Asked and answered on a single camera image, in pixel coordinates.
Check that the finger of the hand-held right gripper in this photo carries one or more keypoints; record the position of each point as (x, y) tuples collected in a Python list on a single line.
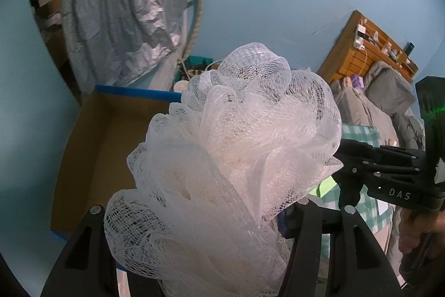
[(351, 191), (379, 157)]

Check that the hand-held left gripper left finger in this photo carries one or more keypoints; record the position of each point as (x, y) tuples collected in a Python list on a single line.
[(98, 227)]

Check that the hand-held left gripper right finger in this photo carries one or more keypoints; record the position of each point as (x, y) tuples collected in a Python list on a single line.
[(309, 234)]

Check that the cardboard box with blue edge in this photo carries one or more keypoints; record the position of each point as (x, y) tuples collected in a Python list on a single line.
[(104, 151)]

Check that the white mesh bath loofah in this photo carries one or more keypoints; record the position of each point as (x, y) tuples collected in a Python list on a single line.
[(240, 151)]

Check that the person's right hand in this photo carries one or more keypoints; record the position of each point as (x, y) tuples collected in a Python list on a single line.
[(413, 234)]

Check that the green checked tablecloth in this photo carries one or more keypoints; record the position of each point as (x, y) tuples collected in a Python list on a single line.
[(366, 215)]

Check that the grey clothing pile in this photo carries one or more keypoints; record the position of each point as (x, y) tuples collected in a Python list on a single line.
[(386, 91)]

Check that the wooden slatted headboard shelf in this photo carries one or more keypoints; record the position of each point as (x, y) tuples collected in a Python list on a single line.
[(351, 53)]

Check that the white charger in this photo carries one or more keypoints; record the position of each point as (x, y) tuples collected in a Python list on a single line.
[(361, 34)]

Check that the white cylinder humidifier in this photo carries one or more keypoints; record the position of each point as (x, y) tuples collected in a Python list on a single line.
[(180, 87)]

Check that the white fabric panel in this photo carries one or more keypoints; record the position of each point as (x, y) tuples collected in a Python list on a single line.
[(158, 74)]

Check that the teal basket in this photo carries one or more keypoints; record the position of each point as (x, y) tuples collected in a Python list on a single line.
[(194, 65)]

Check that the silver crinkled cover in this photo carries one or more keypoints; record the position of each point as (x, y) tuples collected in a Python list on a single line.
[(121, 4)]

